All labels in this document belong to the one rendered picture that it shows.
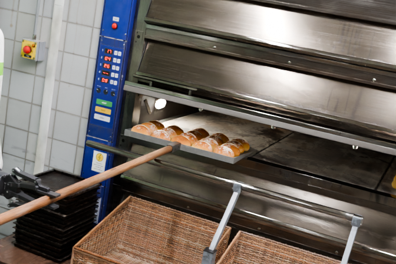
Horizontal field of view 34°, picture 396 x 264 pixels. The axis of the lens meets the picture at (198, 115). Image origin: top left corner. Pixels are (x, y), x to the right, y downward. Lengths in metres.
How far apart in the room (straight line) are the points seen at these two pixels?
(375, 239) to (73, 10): 1.80
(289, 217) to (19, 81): 1.58
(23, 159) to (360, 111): 1.79
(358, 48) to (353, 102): 0.23
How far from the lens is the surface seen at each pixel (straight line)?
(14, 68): 3.54
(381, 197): 2.87
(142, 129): 3.02
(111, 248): 3.23
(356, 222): 2.51
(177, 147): 2.88
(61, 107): 3.38
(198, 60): 3.02
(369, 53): 2.79
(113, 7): 3.16
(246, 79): 2.93
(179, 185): 3.11
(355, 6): 2.82
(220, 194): 3.04
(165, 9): 3.06
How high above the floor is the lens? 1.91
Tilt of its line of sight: 11 degrees down
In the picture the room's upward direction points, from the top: 10 degrees clockwise
